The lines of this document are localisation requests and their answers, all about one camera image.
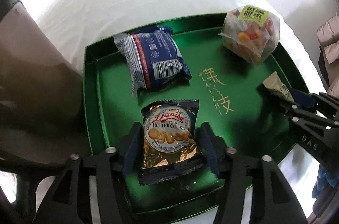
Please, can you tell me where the bronze black kettle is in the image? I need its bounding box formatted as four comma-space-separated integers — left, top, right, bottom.
1, 0, 90, 164

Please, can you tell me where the Danisa butter cookies packet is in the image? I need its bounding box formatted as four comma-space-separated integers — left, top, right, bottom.
139, 99, 206, 185

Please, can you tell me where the beige small snack packet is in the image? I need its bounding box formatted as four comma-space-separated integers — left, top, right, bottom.
262, 71, 294, 103

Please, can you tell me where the green tray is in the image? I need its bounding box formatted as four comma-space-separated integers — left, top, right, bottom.
83, 13, 310, 217

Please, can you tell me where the dried fruit clear bag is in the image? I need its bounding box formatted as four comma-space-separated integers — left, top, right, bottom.
220, 5, 280, 65

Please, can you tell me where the blue silver snack packet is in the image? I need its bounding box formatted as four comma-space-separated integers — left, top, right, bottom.
113, 25, 192, 97

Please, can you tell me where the beige down jacket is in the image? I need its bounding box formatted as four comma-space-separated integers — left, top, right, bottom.
317, 13, 338, 97

